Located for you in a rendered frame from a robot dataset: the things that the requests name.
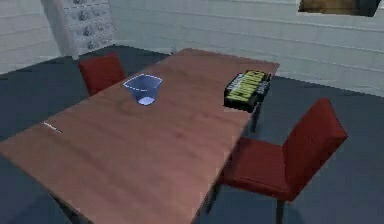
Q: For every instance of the brown wooden table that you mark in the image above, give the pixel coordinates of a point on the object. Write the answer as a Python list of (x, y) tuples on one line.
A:
[(150, 143)]

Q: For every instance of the blue glass bowl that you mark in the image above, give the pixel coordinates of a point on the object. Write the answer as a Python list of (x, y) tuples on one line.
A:
[(144, 87)]

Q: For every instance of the red upholstered chair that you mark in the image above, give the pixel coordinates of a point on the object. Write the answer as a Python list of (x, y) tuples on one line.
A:
[(100, 72), (286, 160)]

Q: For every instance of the white patterned cabinet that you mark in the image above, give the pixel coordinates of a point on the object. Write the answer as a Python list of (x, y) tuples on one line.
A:
[(87, 26)]

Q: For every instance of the thin white pen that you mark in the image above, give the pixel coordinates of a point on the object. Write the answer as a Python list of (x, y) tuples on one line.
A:
[(52, 127)]

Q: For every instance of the brown framed picture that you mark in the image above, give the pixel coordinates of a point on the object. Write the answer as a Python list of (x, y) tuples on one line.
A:
[(336, 6)]

